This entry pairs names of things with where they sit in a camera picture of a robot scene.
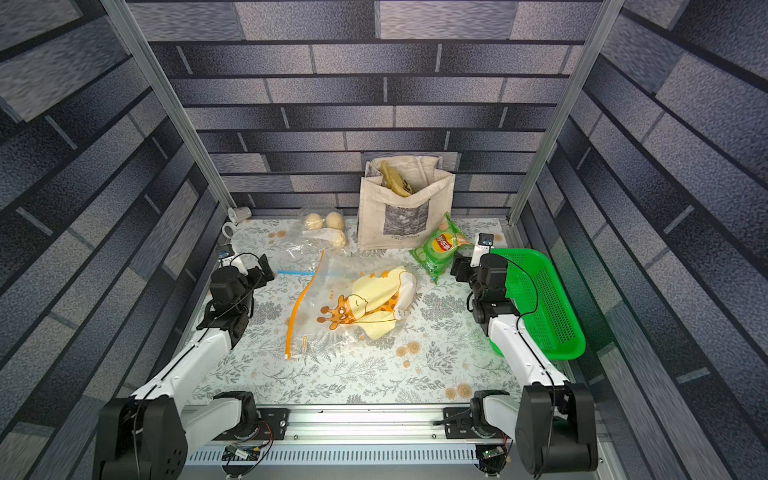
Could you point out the left aluminium frame post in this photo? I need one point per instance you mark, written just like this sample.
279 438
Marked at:
131 34

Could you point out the aluminium frame post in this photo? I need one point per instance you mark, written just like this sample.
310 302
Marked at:
607 15
131 34

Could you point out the beige canvas tote bag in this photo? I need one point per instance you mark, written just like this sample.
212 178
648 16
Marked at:
388 221

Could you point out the giraffe yellow toy package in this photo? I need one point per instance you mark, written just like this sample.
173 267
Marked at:
374 303

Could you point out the right aluminium frame post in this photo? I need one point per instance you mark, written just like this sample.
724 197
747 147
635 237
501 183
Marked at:
607 15

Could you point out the blue zip clear bag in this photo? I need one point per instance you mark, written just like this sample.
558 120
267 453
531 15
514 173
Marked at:
294 260

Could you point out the green plastic basket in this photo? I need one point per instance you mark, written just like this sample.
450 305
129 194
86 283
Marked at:
534 286

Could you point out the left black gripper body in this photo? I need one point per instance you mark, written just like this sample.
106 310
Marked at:
255 280

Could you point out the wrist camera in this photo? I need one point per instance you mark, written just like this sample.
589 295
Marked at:
228 257
483 245

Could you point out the left circuit board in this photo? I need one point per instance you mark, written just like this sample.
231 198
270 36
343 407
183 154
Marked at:
241 453

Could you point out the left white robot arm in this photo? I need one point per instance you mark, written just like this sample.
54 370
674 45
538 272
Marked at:
147 435

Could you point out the right circuit board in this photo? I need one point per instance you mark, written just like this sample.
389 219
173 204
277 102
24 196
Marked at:
492 459

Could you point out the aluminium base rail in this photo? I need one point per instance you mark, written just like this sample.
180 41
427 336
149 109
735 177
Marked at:
358 435

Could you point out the yellow snack packet in tote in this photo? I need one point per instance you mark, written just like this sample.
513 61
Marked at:
394 181

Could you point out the clear orange zip-top bag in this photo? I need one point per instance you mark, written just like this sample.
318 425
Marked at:
334 274

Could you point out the green chips bag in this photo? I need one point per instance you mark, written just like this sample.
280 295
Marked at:
438 250

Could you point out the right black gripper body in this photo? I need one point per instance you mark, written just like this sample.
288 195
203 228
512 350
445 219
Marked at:
462 268

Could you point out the circuit board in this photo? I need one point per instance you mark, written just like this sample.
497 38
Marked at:
492 459
241 453

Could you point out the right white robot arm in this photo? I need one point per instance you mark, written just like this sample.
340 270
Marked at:
553 422

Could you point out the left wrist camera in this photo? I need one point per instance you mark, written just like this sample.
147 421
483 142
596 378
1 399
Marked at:
228 257

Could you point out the clear bag of buns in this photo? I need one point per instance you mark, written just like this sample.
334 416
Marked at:
318 228

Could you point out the white cup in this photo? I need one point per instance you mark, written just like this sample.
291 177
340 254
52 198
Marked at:
235 216

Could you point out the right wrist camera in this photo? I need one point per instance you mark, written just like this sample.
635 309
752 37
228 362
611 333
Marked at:
483 245

